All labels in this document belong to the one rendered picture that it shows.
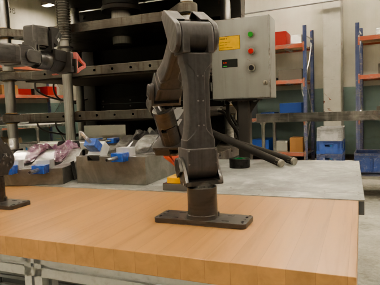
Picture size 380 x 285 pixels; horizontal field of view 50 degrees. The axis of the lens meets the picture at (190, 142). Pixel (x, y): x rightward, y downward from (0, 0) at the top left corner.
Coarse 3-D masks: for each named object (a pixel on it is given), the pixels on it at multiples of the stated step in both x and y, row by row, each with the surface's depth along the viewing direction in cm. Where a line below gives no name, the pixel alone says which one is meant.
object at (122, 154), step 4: (116, 148) 130; (120, 148) 129; (124, 148) 129; (128, 148) 128; (132, 148) 130; (116, 152) 129; (120, 152) 128; (124, 152) 128; (128, 152) 128; (132, 152) 130; (112, 156) 126; (116, 156) 125; (120, 156) 125; (124, 156) 126; (128, 156) 128; (108, 160) 120; (112, 160) 123; (116, 160) 126; (120, 160) 125; (124, 160) 126
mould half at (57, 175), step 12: (24, 156) 151; (48, 156) 150; (72, 156) 149; (24, 168) 136; (60, 168) 133; (12, 180) 135; (24, 180) 135; (36, 180) 134; (48, 180) 134; (60, 180) 134
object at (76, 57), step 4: (76, 56) 132; (72, 60) 132; (76, 60) 132; (80, 60) 135; (72, 64) 132; (76, 64) 132; (84, 64) 138; (76, 68) 132; (80, 68) 135; (68, 72) 131; (72, 72) 132; (76, 72) 132
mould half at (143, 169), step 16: (144, 144) 154; (80, 160) 135; (128, 160) 128; (144, 160) 126; (160, 160) 136; (80, 176) 135; (96, 176) 133; (112, 176) 131; (128, 176) 128; (144, 176) 126; (160, 176) 136
